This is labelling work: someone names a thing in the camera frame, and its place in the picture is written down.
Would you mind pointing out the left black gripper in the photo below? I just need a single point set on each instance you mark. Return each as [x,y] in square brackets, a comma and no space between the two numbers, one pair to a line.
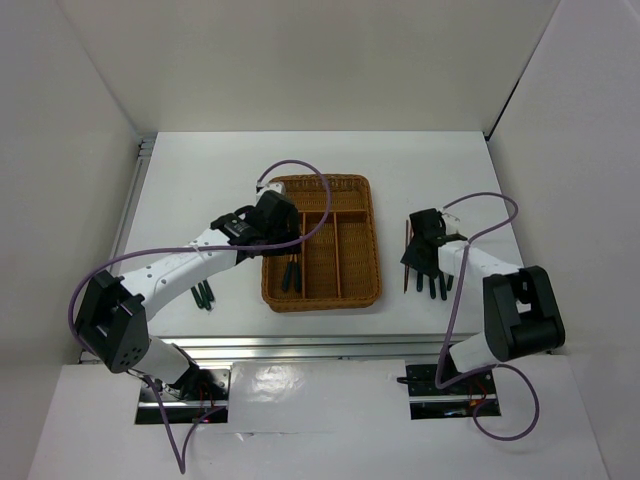
[292,226]

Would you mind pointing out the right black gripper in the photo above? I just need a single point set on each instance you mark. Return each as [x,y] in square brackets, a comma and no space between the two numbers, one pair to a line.
[410,257]

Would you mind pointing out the small gold spoon green handle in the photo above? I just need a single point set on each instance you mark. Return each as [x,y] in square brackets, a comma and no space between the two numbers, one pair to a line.
[297,274]

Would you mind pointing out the large gold spoon green handle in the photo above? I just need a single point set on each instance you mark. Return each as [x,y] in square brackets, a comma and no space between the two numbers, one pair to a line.
[286,280]

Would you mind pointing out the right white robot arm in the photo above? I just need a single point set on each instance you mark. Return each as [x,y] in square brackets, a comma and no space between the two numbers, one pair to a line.
[519,310]

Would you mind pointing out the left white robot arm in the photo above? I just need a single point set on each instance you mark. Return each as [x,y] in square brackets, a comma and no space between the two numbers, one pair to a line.
[115,310]

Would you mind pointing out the brown chopstick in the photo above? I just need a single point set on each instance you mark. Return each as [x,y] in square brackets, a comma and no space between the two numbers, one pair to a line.
[407,235]

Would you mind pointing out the wicker cutlery tray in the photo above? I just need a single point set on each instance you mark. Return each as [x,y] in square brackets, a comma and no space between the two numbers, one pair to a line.
[340,263]

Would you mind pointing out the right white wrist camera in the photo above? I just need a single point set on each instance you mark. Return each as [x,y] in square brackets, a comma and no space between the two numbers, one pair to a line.
[450,218]

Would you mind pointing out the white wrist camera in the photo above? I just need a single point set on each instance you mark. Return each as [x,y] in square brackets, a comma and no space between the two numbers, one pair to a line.
[450,218]
[264,187]

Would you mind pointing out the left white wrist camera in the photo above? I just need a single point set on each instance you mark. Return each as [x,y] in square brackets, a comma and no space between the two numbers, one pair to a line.
[264,187]

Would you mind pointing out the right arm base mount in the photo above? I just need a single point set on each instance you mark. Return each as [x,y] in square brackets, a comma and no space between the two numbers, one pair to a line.
[427,402]

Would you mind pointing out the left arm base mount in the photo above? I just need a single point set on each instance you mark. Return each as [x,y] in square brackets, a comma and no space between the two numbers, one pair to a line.
[202,398]

